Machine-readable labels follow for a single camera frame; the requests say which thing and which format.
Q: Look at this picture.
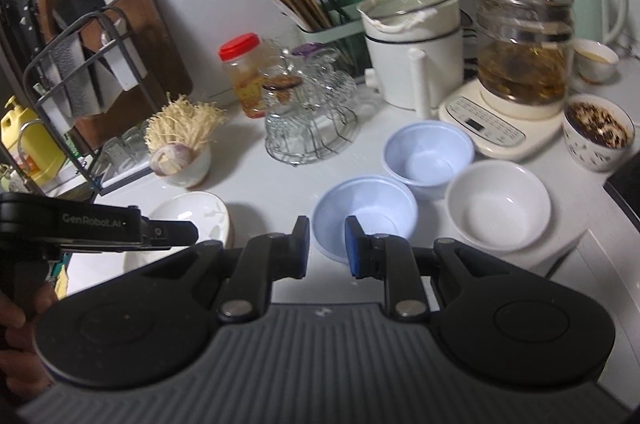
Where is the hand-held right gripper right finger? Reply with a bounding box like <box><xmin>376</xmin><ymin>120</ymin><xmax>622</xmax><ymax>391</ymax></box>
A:
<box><xmin>344</xmin><ymin>215</ymin><xmax>523</xmax><ymax>324</ymax></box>

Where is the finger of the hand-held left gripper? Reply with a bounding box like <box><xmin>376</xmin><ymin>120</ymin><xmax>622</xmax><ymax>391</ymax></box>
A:
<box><xmin>141</xmin><ymin>218</ymin><xmax>200</xmax><ymax>251</ymax></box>

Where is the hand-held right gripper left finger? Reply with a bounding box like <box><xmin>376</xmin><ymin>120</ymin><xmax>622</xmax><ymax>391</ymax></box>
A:
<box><xmin>130</xmin><ymin>215</ymin><xmax>311</xmax><ymax>324</ymax></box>

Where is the white plate grey plant print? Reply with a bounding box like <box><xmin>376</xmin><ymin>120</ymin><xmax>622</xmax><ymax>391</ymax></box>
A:
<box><xmin>220</xmin><ymin>211</ymin><xmax>236</xmax><ymax>250</ymax></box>
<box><xmin>123</xmin><ymin>191</ymin><xmax>232</xmax><ymax>275</ymax></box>

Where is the light blue bowl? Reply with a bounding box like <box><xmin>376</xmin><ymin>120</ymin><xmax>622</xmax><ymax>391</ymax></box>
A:
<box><xmin>382</xmin><ymin>121</ymin><xmax>475</xmax><ymax>201</ymax></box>
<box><xmin>312</xmin><ymin>175</ymin><xmax>419</xmax><ymax>266</ymax></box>

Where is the plain white bowl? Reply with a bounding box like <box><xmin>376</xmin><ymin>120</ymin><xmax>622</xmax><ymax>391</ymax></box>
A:
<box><xmin>445</xmin><ymin>160</ymin><xmax>552</xmax><ymax>254</ymax></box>

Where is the person's left hand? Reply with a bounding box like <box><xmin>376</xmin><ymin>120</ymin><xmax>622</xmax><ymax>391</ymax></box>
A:
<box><xmin>0</xmin><ymin>287</ymin><xmax>59</xmax><ymax>406</ymax></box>

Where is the yellow cloth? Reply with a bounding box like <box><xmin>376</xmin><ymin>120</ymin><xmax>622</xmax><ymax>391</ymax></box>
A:
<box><xmin>52</xmin><ymin>267</ymin><xmax>70</xmax><ymax>300</ymax></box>

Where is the white drip tray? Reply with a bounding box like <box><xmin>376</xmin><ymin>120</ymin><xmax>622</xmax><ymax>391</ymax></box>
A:
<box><xmin>95</xmin><ymin>154</ymin><xmax>154</xmax><ymax>196</ymax></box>

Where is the white bowl with vegetables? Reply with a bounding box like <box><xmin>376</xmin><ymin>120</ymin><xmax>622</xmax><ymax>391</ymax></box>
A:
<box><xmin>150</xmin><ymin>147</ymin><xmax>212</xmax><ymax>189</ymax></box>

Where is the halved red onion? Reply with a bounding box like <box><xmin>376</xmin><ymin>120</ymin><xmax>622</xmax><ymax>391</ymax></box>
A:
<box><xmin>151</xmin><ymin>143</ymin><xmax>194</xmax><ymax>177</ymax></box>

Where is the clear drinking glass red mark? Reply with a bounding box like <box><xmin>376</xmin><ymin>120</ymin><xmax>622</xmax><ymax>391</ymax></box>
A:
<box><xmin>102</xmin><ymin>139</ymin><xmax>127</xmax><ymax>176</ymax></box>

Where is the yellow detergent bottle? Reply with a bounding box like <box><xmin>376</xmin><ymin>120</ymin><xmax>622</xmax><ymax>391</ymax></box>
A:
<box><xmin>0</xmin><ymin>96</ymin><xmax>67</xmax><ymax>186</ymax></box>

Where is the chrome kitchen faucet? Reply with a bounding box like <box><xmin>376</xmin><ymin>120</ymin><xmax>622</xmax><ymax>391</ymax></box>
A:
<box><xmin>16</xmin><ymin>118</ymin><xmax>51</xmax><ymax>181</ymax></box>

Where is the steel cleaver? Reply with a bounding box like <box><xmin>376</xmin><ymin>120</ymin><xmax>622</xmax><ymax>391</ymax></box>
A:
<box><xmin>52</xmin><ymin>35</ymin><xmax>110</xmax><ymax>118</ymax></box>

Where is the black dish rack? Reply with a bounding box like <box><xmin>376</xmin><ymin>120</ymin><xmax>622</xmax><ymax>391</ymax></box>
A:
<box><xmin>22</xmin><ymin>7</ymin><xmax>153</xmax><ymax>198</ymax></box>

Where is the white cutlery holder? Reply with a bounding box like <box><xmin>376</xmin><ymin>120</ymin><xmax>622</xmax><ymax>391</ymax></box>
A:
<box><xmin>100</xmin><ymin>18</ymin><xmax>140</xmax><ymax>92</ymax></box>

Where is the glass jar red lid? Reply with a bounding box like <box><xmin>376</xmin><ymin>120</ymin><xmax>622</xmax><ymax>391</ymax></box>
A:
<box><xmin>218</xmin><ymin>33</ymin><xmax>267</xmax><ymax>119</ymax></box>

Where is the wooden cutting board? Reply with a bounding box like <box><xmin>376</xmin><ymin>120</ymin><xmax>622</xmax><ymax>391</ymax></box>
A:
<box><xmin>75</xmin><ymin>0</ymin><xmax>194</xmax><ymax>147</ymax></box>

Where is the white electric pot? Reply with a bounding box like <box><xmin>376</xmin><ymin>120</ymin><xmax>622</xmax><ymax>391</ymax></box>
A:
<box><xmin>356</xmin><ymin>0</ymin><xmax>467</xmax><ymax>121</ymax></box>

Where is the green utensil holder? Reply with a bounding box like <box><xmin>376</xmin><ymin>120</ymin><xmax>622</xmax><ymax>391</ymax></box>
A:
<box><xmin>300</xmin><ymin>0</ymin><xmax>374</xmax><ymax>72</ymax></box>

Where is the glass kettle with base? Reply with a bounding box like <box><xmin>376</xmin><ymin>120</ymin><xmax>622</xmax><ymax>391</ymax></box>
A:
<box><xmin>439</xmin><ymin>0</ymin><xmax>577</xmax><ymax>161</ymax></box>

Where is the speckled bowl of grains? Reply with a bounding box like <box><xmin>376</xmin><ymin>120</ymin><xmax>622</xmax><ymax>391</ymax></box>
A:
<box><xmin>562</xmin><ymin>93</ymin><xmax>635</xmax><ymax>173</ymax></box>

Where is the black induction cooktop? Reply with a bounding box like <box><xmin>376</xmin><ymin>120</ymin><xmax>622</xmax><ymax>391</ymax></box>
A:
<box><xmin>603</xmin><ymin>161</ymin><xmax>640</xmax><ymax>231</ymax></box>

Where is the white cup of tea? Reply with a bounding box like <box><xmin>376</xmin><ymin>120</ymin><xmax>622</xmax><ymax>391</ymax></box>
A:
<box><xmin>572</xmin><ymin>38</ymin><xmax>621</xmax><ymax>84</ymax></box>

